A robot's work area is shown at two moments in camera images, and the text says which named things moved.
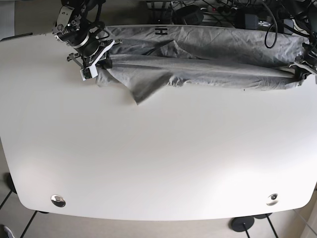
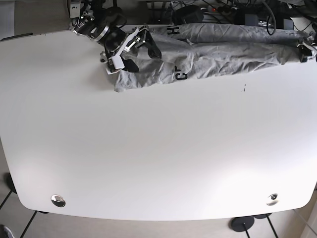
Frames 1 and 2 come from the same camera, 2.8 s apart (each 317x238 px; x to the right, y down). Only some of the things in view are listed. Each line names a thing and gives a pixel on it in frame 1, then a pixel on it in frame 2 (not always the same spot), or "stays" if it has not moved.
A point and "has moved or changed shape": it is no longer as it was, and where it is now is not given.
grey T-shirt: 146,59 has moved or changed shape
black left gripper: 95,50 -> 117,37
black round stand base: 237,223 stays
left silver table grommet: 58,200 stays
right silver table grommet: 272,200 stays
